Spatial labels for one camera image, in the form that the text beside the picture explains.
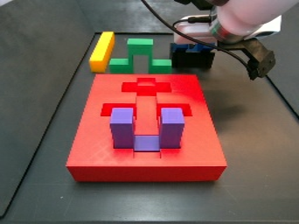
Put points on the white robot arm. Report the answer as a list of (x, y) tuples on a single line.
[(234, 19)]

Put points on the black L-shaped holder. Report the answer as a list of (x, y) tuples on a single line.
[(192, 59)]

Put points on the blue U-shaped block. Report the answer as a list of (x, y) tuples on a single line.
[(190, 48)]

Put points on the purple U-shaped block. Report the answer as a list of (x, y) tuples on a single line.
[(167, 139)]

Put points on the red base fixture block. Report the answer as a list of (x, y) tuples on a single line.
[(95, 161)]

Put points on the green arch block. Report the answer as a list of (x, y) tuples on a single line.
[(139, 47)]

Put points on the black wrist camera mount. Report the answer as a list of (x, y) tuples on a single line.
[(261, 58)]

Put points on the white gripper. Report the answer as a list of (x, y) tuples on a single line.
[(199, 30)]

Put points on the yellow long bar block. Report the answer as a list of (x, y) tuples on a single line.
[(100, 55)]

